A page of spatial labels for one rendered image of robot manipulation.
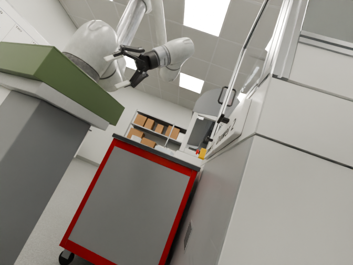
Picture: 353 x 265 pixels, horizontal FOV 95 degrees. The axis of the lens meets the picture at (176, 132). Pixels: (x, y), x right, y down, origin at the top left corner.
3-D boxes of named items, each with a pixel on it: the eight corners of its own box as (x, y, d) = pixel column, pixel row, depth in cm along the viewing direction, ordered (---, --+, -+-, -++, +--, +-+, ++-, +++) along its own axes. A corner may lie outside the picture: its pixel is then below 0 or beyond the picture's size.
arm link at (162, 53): (170, 68, 79) (159, 72, 77) (161, 59, 83) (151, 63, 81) (170, 50, 71) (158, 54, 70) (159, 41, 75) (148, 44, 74)
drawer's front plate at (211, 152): (212, 151, 72) (219, 129, 75) (204, 158, 100) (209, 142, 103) (216, 152, 72) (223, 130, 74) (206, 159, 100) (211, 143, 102)
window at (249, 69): (265, 79, 45) (321, -110, 67) (211, 143, 127) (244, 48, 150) (267, 80, 44) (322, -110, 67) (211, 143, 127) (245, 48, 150)
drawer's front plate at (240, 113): (234, 132, 42) (245, 96, 44) (213, 150, 70) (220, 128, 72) (240, 135, 42) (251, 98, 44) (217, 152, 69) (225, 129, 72)
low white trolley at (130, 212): (45, 264, 84) (113, 132, 102) (102, 227, 144) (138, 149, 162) (147, 319, 76) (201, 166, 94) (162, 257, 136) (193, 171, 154)
